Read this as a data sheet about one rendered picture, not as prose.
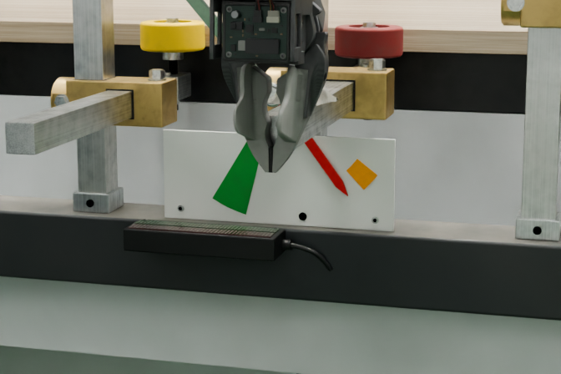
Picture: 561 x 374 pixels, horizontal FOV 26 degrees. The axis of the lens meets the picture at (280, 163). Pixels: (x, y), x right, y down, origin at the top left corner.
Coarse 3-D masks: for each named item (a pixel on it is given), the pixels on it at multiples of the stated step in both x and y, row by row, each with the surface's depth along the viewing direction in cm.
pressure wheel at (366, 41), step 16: (336, 32) 142; (352, 32) 139; (368, 32) 139; (384, 32) 139; (400, 32) 141; (336, 48) 142; (352, 48) 140; (368, 48) 139; (384, 48) 139; (400, 48) 141
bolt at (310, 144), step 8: (272, 88) 128; (272, 96) 128; (312, 144) 130; (312, 152) 130; (320, 152) 130; (320, 160) 130; (328, 160) 130; (328, 168) 130; (328, 176) 130; (336, 176) 130; (336, 184) 130; (344, 184) 130; (344, 192) 130
